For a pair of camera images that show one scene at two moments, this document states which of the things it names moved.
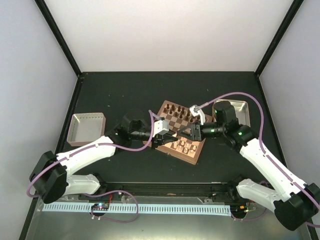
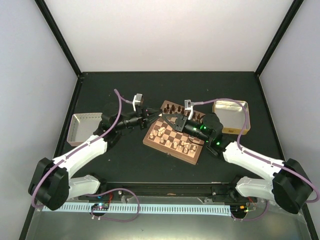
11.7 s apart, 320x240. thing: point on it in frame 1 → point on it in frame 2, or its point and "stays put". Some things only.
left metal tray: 85,128 stays put
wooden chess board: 184,139 stays put
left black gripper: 159,139 → 144,120
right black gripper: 196,134 → 180,122
